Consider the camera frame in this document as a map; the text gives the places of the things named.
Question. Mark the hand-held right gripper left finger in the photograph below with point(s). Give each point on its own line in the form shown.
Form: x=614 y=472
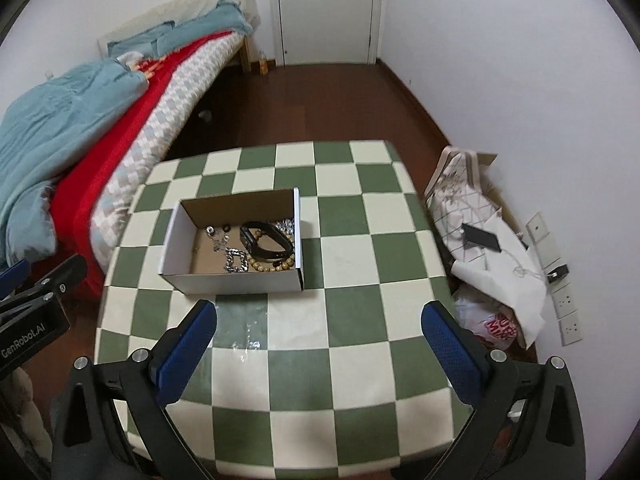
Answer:
x=182 y=355

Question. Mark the black smart band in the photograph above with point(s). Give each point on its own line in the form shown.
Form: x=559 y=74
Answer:
x=248 y=238

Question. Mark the small dark floor item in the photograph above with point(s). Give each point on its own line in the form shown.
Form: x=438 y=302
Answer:
x=204 y=115

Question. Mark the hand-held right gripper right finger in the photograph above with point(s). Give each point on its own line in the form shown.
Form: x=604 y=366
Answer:
x=450 y=355

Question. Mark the light blue pillowcase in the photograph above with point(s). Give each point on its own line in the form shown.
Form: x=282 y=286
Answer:
x=200 y=27

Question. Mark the black smartphone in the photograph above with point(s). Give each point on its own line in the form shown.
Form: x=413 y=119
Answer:
x=481 y=238

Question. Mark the green checkered table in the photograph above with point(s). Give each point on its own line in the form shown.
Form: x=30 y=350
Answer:
x=350 y=320

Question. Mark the patterned tote bag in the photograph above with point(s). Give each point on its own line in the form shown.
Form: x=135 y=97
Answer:
x=450 y=195

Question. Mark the small yellow bottle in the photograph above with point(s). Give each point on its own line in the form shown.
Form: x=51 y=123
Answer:
x=263 y=66

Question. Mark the wooden bed leg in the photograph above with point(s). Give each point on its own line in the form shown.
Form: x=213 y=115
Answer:
x=246 y=57

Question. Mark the black charger plug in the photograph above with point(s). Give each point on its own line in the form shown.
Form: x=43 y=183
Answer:
x=558 y=274

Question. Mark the white bags pile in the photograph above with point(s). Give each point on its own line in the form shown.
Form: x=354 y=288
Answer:
x=510 y=290

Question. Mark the flat cardboard piece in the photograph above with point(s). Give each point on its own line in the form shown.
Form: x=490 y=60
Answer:
x=487 y=160

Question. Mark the white door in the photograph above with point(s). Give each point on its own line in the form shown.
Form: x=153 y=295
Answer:
x=327 y=10

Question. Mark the blank white wall plate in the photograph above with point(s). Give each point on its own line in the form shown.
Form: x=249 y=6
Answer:
x=550 y=251

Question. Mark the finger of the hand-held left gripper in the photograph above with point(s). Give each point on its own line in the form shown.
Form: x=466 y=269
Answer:
x=12 y=277
x=62 y=280

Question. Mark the white red-print plastic bag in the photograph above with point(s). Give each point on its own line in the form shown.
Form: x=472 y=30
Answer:
x=487 y=327

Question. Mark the cream headboard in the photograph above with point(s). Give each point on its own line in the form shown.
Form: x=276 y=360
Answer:
x=200 y=2

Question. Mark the cardboard box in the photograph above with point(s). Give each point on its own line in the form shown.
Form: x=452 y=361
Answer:
x=235 y=282

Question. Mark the white wall socket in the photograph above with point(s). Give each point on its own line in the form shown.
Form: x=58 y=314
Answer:
x=564 y=301
x=571 y=327

